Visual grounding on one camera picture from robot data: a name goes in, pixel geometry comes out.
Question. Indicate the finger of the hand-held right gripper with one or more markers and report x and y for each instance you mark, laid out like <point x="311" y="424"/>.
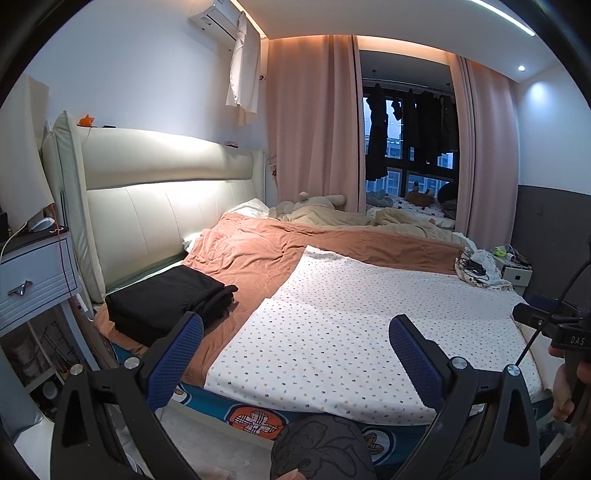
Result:
<point x="531" y="314"/>

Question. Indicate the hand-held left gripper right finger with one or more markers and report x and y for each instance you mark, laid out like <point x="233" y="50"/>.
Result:
<point x="415" y="364"/>

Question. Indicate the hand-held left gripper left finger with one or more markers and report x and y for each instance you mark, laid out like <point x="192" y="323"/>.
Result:
<point x="174" y="360"/>

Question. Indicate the black jacket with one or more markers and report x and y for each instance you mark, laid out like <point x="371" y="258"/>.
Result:
<point x="161" y="295"/>

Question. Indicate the row of dark hanging clothes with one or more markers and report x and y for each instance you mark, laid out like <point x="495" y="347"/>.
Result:
<point x="429" y="124"/>

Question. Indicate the person's right hand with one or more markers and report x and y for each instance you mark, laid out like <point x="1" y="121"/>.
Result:
<point x="563" y="392"/>

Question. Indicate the cream nightstand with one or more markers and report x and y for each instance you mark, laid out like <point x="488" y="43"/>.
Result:
<point x="517" y="277"/>

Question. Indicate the beige folded blanket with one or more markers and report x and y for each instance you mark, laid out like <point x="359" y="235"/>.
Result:
<point x="545" y="374"/>

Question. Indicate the white patterned cloth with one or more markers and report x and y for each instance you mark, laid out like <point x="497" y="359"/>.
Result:
<point x="489" y="279"/>

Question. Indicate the white dotted sheet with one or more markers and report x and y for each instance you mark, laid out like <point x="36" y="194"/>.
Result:
<point x="346" y="323"/>

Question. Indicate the person's grey printed pants leg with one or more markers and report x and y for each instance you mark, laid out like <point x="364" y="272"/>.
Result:
<point x="323" y="443"/>

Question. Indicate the orange blanket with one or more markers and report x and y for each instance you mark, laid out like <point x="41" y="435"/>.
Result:
<point x="258" y="249"/>

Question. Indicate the cream upholstered bed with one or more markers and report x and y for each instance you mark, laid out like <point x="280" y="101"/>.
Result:
<point x="161" y="212"/>

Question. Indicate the dotted window seat cushion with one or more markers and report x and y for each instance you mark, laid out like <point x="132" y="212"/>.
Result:
<point x="415" y="213"/>

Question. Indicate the brown plush toy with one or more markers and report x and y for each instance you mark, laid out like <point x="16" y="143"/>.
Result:
<point x="420" y="198"/>

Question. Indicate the grey nightstand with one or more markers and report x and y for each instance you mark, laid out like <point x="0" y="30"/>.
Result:
<point x="37" y="277"/>

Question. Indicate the beige quilt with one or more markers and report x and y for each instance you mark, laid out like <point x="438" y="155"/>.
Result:
<point x="351" y="217"/>

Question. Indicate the pink curtain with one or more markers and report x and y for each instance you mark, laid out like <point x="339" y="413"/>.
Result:
<point x="309" y="124"/>
<point x="485" y="152"/>

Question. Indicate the beige plush toy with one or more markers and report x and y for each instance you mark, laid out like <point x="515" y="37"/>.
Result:
<point x="318" y="202"/>

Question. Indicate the white round device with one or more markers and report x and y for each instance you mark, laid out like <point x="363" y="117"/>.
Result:
<point x="41" y="225"/>

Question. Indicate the long black hanging coat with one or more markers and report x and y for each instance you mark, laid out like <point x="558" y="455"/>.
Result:
<point x="376" y="138"/>

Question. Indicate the white lampshade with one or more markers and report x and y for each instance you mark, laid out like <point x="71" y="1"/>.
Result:
<point x="23" y="161"/>

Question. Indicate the small orange toy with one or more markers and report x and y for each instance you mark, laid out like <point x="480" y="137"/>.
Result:
<point x="87" y="121"/>

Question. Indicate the white hanging shirt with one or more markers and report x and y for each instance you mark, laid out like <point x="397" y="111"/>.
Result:
<point x="242" y="69"/>

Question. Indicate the ceiling light strip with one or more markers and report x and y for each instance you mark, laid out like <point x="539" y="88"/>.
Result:
<point x="503" y="16"/>

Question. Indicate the white air conditioner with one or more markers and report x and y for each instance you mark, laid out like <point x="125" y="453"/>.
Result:
<point x="217" y="18"/>

